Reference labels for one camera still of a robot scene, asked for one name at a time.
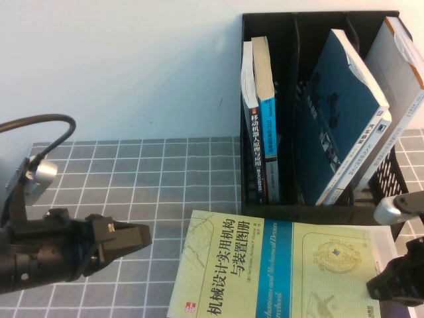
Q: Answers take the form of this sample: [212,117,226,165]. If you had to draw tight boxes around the white spine driving book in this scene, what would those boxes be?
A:
[326,114,394,206]

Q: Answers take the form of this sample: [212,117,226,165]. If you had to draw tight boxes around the white magazine with man portrait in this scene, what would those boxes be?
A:
[370,225,420,318]

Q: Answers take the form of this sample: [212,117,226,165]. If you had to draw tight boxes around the dark teal cover book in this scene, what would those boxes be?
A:
[297,28,392,206]

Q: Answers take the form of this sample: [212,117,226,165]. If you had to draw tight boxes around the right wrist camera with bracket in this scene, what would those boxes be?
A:
[373,190,424,227]

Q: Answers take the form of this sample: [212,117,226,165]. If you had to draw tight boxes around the black plastic book stand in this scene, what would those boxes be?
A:
[240,11,413,241]

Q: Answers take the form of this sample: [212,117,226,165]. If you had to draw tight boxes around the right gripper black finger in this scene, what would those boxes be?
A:
[366,260,398,302]

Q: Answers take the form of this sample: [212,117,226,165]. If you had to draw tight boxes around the blue spine DTC book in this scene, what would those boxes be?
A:
[250,35,281,204]

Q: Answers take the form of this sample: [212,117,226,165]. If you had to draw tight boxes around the yellow-green mechanical design book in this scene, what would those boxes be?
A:
[167,209,378,318]

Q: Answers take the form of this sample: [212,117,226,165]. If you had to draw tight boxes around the grey cover book orange trim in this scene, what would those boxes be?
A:
[347,16,424,199]

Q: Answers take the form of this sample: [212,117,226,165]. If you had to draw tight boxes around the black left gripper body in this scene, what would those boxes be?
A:
[9,207,101,286]

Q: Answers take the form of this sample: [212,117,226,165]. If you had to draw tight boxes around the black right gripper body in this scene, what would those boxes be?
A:
[387,237,424,307]

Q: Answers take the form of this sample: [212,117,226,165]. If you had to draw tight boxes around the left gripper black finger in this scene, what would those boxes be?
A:
[89,243,144,268]
[93,214,153,248]

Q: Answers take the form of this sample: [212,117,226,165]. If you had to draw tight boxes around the black spine robot book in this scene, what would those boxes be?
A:
[240,40,268,205]

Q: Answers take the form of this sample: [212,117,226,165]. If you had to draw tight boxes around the grey checked tablecloth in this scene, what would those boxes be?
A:
[0,127,424,318]

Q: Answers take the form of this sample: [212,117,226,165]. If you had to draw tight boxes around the black camera cable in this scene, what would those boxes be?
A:
[0,114,78,166]

